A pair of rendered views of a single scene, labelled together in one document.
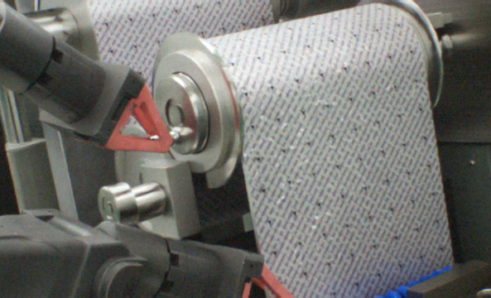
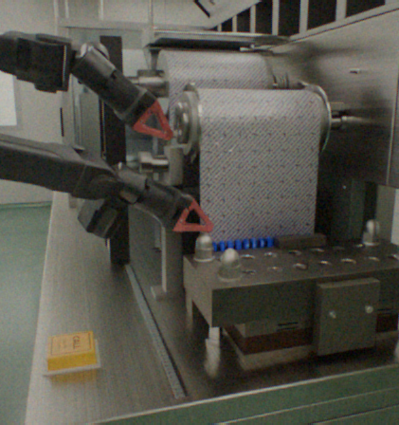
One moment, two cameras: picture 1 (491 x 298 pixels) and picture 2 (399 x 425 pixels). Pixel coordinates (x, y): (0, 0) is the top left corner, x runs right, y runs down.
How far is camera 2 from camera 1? 27 cm
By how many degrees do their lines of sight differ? 18
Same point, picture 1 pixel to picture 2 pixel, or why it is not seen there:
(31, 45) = (99, 68)
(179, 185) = (174, 158)
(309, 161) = (238, 160)
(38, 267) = (54, 167)
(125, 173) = not seen: hidden behind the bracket
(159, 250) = (139, 181)
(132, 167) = not seen: hidden behind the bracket
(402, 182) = (292, 184)
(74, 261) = (77, 170)
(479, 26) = (360, 112)
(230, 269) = (174, 200)
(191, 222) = (178, 177)
